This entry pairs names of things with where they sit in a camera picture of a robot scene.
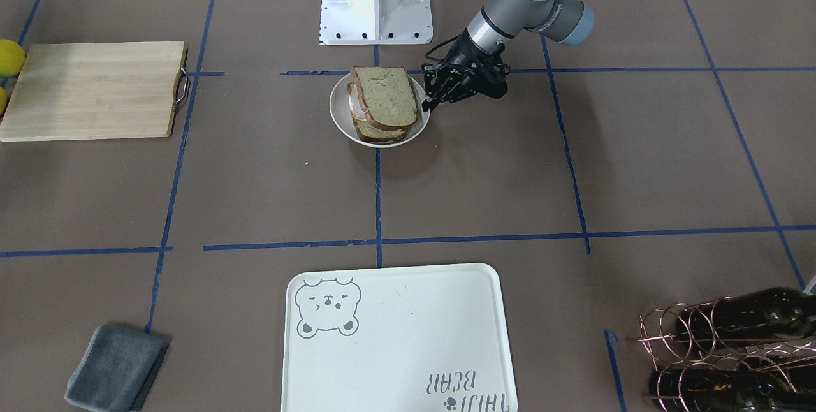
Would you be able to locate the bread slice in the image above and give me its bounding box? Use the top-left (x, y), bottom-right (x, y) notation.
top-left (350, 66), bottom-right (419, 132)
top-left (347, 83), bottom-right (410, 144)

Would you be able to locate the green wine bottle middle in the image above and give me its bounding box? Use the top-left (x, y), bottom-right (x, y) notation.
top-left (644, 363), bottom-right (815, 411)

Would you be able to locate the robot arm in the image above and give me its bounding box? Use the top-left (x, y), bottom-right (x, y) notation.
top-left (421, 0), bottom-right (595, 112)

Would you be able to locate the light wooden cutting board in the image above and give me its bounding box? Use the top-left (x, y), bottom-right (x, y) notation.
top-left (1, 41), bottom-right (187, 142)

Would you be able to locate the copper wire bottle rack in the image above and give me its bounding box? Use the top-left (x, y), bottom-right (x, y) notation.
top-left (637, 296), bottom-right (816, 412)

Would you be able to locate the metal board handle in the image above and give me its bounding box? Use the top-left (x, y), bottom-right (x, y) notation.
top-left (172, 65), bottom-right (192, 113)

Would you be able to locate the green wine bottle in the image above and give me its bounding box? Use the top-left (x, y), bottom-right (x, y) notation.
top-left (644, 363), bottom-right (815, 411)
top-left (675, 287), bottom-right (815, 347)

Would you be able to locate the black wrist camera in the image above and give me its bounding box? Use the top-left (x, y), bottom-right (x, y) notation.
top-left (473, 63), bottom-right (512, 100)

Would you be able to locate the white round plate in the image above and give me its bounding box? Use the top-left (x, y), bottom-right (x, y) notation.
top-left (328, 73), bottom-right (431, 149)

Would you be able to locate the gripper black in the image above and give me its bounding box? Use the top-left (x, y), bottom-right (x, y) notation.
top-left (422, 33), bottom-right (504, 112)

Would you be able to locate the bread slice on plate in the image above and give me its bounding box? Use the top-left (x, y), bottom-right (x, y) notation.
top-left (347, 83), bottom-right (410, 144)

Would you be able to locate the yellow lemon near board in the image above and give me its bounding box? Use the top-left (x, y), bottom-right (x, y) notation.
top-left (0, 39), bottom-right (26, 78)

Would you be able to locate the fried egg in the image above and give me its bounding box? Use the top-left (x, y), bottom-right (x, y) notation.
top-left (349, 87), bottom-right (367, 122)

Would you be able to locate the cream bear serving tray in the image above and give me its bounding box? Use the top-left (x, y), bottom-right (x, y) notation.
top-left (280, 263), bottom-right (519, 411)

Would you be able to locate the bread slice top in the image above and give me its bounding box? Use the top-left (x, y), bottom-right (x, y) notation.
top-left (350, 66), bottom-right (419, 132)

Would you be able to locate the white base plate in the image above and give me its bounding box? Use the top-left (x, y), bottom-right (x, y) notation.
top-left (319, 0), bottom-right (434, 45)

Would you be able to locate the folded grey cloth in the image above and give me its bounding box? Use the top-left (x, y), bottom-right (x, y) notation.
top-left (64, 324), bottom-right (169, 411)

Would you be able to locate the green wine bottle front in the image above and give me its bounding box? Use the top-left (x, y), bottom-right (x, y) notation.
top-left (675, 287), bottom-right (815, 347)

